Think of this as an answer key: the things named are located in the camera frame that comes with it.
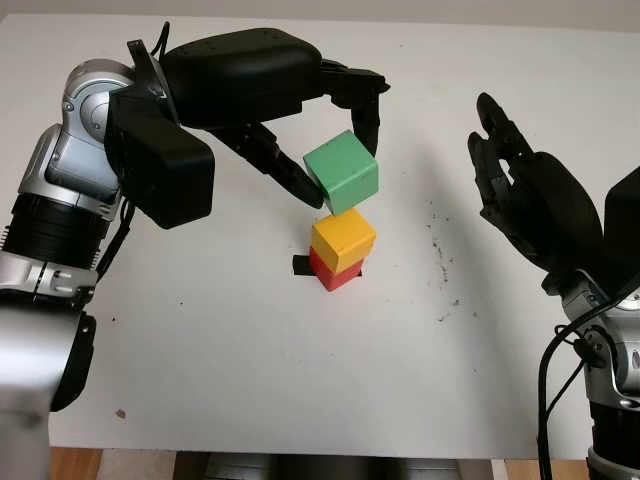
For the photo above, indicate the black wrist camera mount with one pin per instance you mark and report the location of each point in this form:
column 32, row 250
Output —
column 625, row 225
column 165, row 170

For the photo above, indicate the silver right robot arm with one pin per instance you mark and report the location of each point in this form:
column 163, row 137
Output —
column 615, row 360

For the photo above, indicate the dark grey robot torso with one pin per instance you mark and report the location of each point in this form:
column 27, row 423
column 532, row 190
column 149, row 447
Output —
column 325, row 467

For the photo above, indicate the yellow cube block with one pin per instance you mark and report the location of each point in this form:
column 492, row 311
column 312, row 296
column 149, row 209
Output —
column 340, row 237

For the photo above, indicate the green cube block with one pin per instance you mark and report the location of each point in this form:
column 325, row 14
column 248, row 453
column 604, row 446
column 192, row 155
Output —
column 345, row 175

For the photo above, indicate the black tape mark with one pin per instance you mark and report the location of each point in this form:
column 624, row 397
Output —
column 300, row 265

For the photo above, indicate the red cube block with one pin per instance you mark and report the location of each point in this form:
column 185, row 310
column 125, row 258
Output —
column 332, row 277

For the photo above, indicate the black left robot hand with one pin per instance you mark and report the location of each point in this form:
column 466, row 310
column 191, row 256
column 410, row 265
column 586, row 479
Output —
column 240, row 75

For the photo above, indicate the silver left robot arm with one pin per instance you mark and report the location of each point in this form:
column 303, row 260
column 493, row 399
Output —
column 50, row 200

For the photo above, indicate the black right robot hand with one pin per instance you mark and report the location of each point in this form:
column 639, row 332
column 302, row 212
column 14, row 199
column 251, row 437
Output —
column 555, row 210

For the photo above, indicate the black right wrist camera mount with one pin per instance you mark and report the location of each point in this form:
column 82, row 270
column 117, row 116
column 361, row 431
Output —
column 625, row 225

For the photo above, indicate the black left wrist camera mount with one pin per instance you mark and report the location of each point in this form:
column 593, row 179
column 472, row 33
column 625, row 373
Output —
column 165, row 170

